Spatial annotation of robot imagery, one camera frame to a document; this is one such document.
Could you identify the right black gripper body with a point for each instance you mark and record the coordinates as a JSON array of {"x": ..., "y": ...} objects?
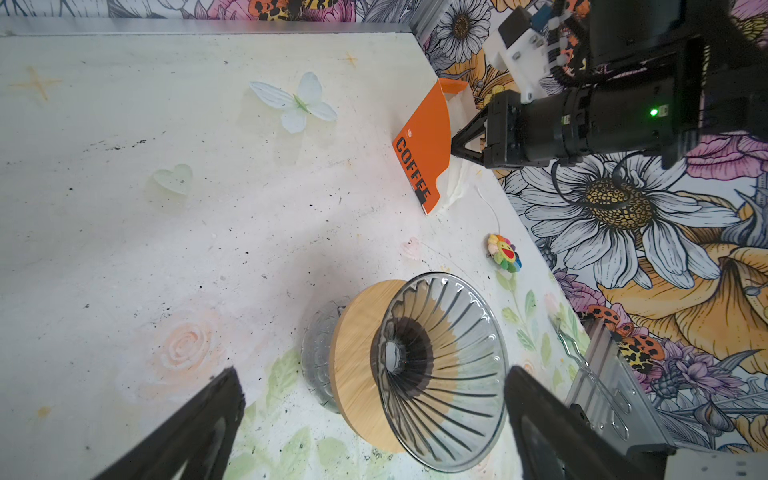
[{"x": 629, "y": 81}]

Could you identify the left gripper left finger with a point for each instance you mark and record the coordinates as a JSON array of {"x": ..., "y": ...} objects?
[{"x": 195, "y": 442}]

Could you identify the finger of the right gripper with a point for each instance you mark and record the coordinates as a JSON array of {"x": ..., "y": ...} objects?
[
  {"x": 474, "y": 129},
  {"x": 460, "y": 150}
]

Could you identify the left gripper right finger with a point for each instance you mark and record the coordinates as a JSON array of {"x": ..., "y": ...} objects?
[{"x": 553, "y": 442}]

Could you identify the coffee filter pack orange top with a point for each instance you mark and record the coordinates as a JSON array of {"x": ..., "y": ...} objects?
[{"x": 423, "y": 146}]

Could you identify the grey glass dripper cone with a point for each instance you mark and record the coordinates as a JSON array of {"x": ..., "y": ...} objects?
[{"x": 439, "y": 362}]

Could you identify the grey ribbed glass pitcher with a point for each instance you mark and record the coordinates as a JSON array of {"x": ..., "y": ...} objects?
[{"x": 315, "y": 352}]

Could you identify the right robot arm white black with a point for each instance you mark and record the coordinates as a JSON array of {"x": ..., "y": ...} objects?
[{"x": 734, "y": 81}]

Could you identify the colourful small toy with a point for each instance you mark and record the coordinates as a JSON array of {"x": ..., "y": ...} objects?
[{"x": 503, "y": 253}]

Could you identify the aluminium front rail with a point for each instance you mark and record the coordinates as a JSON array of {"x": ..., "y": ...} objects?
[{"x": 647, "y": 432}]

